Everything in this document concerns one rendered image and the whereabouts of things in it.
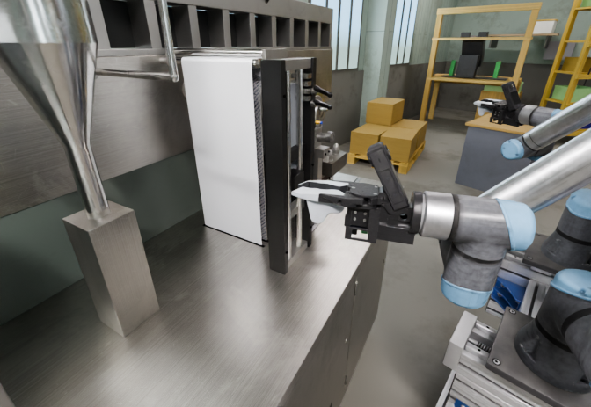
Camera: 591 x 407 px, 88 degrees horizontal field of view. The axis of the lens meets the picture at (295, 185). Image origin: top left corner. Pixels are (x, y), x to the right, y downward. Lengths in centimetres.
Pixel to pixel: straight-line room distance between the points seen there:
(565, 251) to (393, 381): 96
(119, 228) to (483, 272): 64
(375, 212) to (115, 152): 71
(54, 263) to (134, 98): 46
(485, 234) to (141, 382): 65
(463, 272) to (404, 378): 129
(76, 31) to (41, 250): 55
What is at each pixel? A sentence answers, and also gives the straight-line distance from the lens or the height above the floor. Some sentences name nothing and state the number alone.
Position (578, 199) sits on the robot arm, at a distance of 127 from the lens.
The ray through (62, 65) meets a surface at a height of 144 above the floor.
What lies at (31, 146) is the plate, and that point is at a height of 127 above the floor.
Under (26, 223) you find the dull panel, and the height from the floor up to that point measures 111.
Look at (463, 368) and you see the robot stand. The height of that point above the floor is 71.
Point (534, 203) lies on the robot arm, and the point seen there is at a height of 122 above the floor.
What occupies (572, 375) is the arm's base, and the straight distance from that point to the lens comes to 92.
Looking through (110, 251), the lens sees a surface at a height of 111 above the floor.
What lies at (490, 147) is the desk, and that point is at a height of 49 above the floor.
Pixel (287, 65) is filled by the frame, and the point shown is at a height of 143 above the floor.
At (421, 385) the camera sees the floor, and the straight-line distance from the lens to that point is 183.
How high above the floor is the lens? 147
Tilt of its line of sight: 25 degrees down
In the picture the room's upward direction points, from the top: straight up
